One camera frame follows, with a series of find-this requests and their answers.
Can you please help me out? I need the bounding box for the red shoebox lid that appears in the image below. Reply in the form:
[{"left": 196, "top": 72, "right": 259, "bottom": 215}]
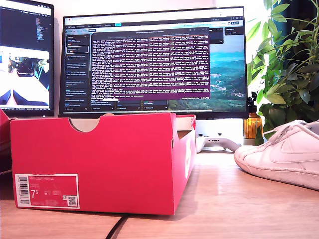
[{"left": 0, "top": 108, "right": 12, "bottom": 152}]

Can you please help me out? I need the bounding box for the dark teal curtain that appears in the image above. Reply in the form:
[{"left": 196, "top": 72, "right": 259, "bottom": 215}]
[{"left": 272, "top": 0, "right": 319, "bottom": 35}]

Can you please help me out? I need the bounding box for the large black computer monitor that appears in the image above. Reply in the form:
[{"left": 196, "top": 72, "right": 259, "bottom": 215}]
[{"left": 59, "top": 6, "right": 249, "bottom": 120}]

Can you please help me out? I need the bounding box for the green leafy houseplant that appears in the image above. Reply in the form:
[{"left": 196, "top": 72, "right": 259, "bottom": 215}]
[{"left": 246, "top": 0, "right": 319, "bottom": 141}]

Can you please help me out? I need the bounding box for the small black computer monitor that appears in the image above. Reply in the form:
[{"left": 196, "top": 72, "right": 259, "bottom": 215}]
[{"left": 0, "top": 0, "right": 55, "bottom": 118}]

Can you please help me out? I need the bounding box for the black cable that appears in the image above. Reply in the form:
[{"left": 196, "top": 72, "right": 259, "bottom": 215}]
[{"left": 105, "top": 213, "right": 129, "bottom": 239}]

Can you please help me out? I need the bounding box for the red cardboard shoebox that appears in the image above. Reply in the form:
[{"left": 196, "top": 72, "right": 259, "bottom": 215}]
[{"left": 9, "top": 112, "right": 197, "bottom": 216}]

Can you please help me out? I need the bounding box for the white leather sneaker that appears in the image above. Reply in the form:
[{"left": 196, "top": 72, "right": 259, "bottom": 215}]
[{"left": 234, "top": 119, "right": 319, "bottom": 191}]

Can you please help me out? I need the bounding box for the amber pump bottle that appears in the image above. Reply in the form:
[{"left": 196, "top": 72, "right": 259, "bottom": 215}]
[{"left": 243, "top": 91, "right": 264, "bottom": 146}]

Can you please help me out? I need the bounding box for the white game controller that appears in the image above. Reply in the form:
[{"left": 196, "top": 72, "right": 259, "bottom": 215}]
[{"left": 196, "top": 133, "right": 242, "bottom": 153}]

